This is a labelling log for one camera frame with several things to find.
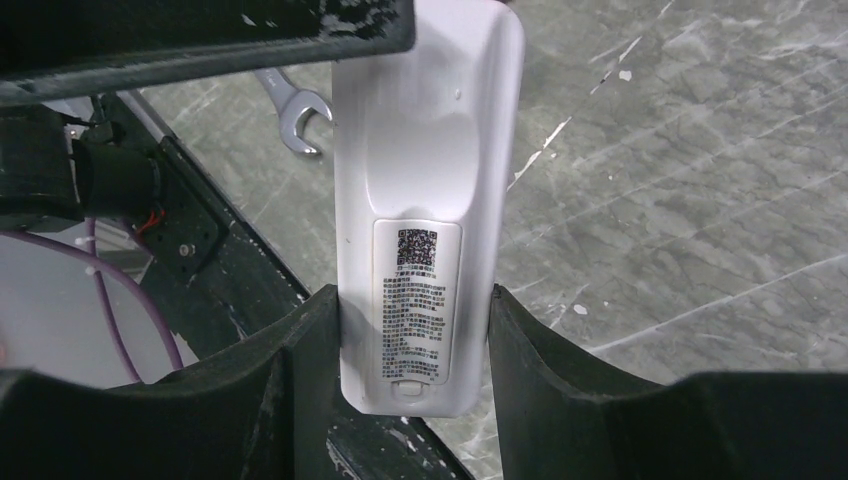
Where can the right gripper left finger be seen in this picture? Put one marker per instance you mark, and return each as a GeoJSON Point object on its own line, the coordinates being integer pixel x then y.
{"type": "Point", "coordinates": [259, 409]}

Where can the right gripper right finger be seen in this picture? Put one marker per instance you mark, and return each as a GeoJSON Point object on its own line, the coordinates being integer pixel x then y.
{"type": "Point", "coordinates": [563, 413]}

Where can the white remote control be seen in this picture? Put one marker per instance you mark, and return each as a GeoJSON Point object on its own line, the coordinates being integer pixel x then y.
{"type": "Point", "coordinates": [423, 145]}

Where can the silver open-end wrench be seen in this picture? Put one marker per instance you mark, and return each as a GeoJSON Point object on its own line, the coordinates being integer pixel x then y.
{"type": "Point", "coordinates": [294, 107]}

